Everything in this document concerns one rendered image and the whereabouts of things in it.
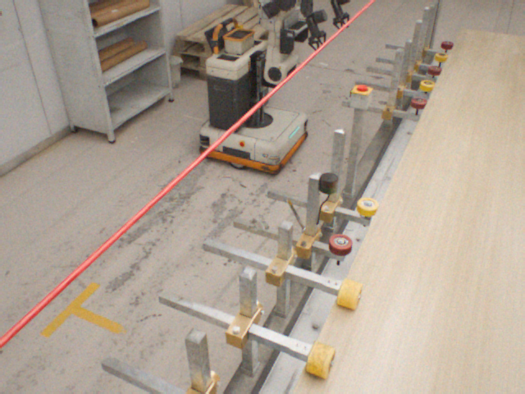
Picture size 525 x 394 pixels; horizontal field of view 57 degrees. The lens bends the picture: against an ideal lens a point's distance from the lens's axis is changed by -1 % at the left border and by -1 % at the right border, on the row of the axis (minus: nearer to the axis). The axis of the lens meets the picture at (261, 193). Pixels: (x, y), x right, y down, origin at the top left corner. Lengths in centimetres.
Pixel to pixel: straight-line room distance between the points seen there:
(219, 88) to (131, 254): 130
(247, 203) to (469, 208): 175
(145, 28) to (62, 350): 298
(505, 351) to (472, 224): 55
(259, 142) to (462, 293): 219
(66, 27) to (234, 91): 135
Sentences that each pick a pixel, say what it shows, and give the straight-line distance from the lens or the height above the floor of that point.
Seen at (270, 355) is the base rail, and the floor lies 70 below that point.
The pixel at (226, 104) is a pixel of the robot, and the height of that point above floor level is 51.
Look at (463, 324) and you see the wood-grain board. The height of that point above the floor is 90.
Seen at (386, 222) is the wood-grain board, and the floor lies 90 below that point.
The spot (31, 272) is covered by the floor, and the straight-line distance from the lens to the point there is 315.
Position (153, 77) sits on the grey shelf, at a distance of 484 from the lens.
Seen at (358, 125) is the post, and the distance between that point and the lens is 207.
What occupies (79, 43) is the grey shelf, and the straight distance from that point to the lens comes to 396.
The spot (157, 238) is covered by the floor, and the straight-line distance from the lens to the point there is 314.
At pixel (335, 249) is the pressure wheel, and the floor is 90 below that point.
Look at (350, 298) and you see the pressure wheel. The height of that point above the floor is 96.
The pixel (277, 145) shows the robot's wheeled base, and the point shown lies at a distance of 347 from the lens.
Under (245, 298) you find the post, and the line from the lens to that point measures 133.
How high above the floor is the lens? 203
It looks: 36 degrees down
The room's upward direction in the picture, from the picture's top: straight up
